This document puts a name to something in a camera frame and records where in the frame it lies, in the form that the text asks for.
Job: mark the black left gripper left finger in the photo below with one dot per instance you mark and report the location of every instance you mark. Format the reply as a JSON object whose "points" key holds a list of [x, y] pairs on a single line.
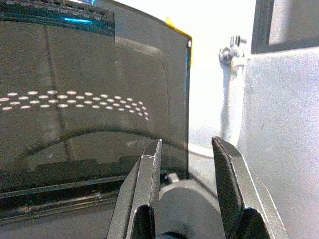
{"points": [[139, 189]]}

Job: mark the dark tinted washer lid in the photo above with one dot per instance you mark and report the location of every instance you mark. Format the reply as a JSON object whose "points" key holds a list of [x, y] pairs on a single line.
{"points": [[87, 74]]}

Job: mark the grey top-load washing machine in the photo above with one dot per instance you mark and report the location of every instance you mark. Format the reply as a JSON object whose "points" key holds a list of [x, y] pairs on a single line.
{"points": [[37, 221]]}

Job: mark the dark window frame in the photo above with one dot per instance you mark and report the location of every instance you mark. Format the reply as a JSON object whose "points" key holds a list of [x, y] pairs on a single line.
{"points": [[260, 27]]}

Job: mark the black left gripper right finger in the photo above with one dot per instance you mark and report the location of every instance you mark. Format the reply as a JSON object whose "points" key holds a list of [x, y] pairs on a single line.
{"points": [[239, 189]]}

